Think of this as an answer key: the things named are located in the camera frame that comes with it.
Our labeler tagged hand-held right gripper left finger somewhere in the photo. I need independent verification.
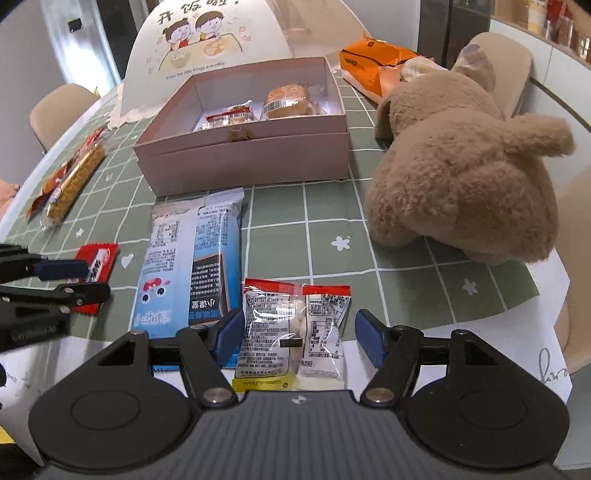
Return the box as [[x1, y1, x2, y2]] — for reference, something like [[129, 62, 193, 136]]
[[98, 308, 246, 408]]

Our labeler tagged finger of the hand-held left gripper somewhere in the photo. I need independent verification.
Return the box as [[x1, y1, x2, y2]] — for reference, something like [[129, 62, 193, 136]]
[[0, 283, 112, 309], [0, 244, 90, 282]]

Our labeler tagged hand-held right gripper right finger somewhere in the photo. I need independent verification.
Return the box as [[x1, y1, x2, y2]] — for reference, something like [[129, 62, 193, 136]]
[[355, 308, 498, 407]]

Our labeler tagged small red packet white label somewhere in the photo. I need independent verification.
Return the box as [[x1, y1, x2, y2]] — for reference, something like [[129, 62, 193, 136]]
[[74, 242, 120, 317]]

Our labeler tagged clear packet of white candies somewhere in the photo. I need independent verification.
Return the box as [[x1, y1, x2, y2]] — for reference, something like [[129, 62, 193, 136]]
[[232, 277, 352, 393]]

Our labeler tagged blue white snack packet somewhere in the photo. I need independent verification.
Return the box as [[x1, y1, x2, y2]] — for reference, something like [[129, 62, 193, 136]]
[[130, 187, 245, 372]]

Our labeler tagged pink cardboard box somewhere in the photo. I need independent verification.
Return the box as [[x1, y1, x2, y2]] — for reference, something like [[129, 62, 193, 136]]
[[133, 56, 352, 197]]

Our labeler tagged red picture snack packet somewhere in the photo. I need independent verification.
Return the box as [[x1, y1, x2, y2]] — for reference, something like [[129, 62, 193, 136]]
[[205, 104, 258, 129]]

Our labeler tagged clear bread packet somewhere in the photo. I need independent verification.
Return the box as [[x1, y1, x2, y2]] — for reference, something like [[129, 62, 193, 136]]
[[261, 82, 324, 120]]

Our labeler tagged long red snack packet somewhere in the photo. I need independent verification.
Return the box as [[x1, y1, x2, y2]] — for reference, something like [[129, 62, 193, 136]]
[[25, 127, 106, 219]]

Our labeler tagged biscuit roll packet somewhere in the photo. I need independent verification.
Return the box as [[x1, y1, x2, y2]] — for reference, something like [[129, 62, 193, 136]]
[[41, 141, 109, 232]]

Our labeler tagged green checked tablecloth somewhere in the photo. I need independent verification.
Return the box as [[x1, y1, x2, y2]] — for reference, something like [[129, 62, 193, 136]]
[[25, 69, 541, 344]]

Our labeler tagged beige chair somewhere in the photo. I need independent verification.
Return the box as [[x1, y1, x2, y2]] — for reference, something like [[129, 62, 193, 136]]
[[455, 31, 533, 118], [30, 84, 100, 153]]

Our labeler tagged brown plush toy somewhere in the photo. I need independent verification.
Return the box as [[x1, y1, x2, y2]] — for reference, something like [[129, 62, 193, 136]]
[[365, 44, 577, 266]]

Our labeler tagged printed mesh food cover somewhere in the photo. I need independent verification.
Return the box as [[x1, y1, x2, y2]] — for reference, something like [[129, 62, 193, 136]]
[[108, 0, 370, 127]]

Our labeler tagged orange packet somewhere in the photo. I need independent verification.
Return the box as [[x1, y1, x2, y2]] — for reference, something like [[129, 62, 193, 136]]
[[339, 36, 437, 103]]

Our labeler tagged white low cabinet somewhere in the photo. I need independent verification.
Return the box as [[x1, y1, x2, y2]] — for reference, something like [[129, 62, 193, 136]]
[[489, 18, 591, 185]]

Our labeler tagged dark glass cabinet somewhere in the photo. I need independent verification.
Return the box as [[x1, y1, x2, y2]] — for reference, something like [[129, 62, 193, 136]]
[[418, 0, 496, 70]]

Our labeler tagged wooden wall shelf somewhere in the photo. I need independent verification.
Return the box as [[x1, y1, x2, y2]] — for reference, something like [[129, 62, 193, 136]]
[[492, 0, 591, 65]]

